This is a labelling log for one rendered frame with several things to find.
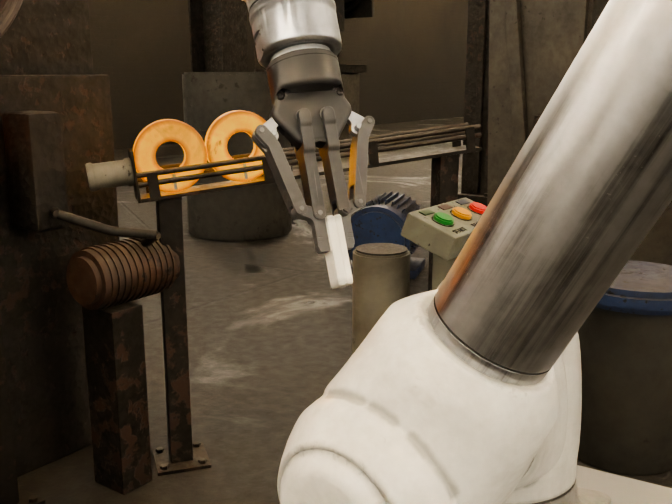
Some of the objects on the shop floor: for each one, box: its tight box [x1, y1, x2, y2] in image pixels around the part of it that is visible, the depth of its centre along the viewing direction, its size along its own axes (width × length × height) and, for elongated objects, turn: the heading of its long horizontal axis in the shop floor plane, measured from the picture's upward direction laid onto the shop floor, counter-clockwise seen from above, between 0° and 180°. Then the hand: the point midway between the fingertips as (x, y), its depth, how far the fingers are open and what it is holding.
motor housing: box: [66, 238, 180, 495], centre depth 170 cm, size 13×22×54 cm, turn 144°
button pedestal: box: [401, 197, 483, 290], centre depth 162 cm, size 16×24×62 cm, turn 144°
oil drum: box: [182, 70, 292, 242], centre depth 434 cm, size 59×59×89 cm
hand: (335, 252), depth 78 cm, fingers closed
